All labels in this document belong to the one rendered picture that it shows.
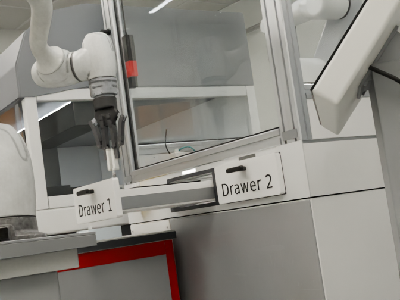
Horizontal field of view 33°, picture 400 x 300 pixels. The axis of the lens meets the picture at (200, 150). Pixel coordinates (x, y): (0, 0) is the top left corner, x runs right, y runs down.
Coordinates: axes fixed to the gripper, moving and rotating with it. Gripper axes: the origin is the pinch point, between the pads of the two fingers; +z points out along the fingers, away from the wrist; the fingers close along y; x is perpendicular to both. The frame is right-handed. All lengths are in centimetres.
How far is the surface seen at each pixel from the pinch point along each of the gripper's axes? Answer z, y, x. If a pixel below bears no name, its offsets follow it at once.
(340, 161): 13, 73, -16
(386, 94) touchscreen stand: 5, 90, -69
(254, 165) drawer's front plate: 10, 50, -16
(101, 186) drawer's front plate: 9.5, 6.8, -22.6
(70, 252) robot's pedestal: 26, 23, -71
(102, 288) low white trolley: 39.3, -4.7, -8.2
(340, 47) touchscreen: -1, 86, -88
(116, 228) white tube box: 22.0, -7.1, 10.6
